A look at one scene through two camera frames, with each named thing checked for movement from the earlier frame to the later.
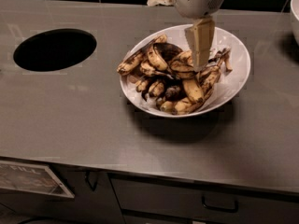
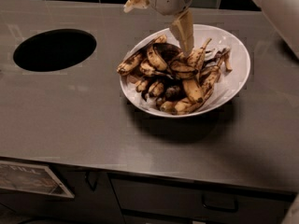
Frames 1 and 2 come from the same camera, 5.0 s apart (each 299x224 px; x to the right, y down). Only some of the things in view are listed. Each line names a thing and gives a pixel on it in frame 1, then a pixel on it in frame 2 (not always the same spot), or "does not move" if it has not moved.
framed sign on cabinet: x=37 y=179 does not move
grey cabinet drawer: x=145 y=200 does not move
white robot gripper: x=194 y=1 to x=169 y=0
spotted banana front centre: x=192 y=90 does not move
